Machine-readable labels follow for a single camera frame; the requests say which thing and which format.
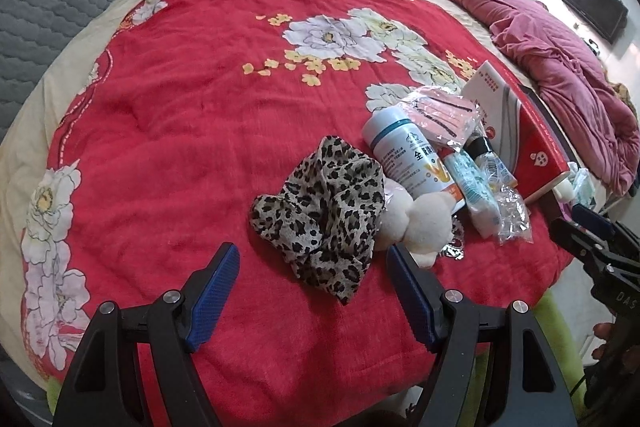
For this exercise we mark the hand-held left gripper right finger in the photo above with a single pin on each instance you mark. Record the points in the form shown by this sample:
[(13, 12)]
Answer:
[(412, 302)]

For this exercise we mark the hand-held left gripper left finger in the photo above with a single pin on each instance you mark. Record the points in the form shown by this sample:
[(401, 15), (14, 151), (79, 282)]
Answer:
[(212, 302)]

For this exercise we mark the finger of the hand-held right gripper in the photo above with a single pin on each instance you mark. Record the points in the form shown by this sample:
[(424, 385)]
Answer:
[(595, 219), (582, 244)]

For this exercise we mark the green tissue packet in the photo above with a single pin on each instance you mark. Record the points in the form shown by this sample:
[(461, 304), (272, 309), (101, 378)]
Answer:
[(584, 189), (475, 194)]

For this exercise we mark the white plush toy purple dress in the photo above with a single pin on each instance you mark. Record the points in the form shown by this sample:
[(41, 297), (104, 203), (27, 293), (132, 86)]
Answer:
[(425, 217)]

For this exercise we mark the dark box pink interior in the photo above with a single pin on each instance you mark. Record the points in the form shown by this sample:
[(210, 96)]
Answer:
[(546, 116)]

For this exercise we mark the leopard print scrunchie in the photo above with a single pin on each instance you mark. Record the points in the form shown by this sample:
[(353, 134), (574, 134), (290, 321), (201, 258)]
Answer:
[(320, 217)]

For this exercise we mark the pink hairpin packet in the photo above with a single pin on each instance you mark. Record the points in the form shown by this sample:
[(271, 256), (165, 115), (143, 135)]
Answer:
[(440, 112)]

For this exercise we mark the person's right hand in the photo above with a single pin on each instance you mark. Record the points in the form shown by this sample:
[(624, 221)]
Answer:
[(604, 342)]

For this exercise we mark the dark patterned hair accessory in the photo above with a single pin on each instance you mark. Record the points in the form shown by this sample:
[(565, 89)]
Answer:
[(452, 239)]

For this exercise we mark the clear plastic wrapper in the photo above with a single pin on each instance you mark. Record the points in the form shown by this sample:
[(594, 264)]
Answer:
[(512, 217)]

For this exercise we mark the lime green cushion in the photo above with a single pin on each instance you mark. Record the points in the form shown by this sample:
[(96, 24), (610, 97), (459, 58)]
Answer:
[(560, 347)]

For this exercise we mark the red and white carton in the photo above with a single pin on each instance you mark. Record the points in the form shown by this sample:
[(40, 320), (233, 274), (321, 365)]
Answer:
[(540, 147)]

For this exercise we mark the brown furry cloth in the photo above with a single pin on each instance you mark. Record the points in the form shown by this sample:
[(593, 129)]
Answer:
[(625, 99)]

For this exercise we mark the small black-capped bottle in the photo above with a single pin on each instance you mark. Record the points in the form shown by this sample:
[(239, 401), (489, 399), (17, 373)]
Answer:
[(482, 147)]

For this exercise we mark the white bottle orange label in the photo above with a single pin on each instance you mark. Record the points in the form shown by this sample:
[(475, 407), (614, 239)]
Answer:
[(400, 147)]

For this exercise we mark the pink quilt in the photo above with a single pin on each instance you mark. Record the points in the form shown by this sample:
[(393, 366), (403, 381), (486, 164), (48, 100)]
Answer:
[(550, 47)]

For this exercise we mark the black wall television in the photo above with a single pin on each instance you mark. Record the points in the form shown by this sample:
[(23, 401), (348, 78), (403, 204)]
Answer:
[(590, 2)]

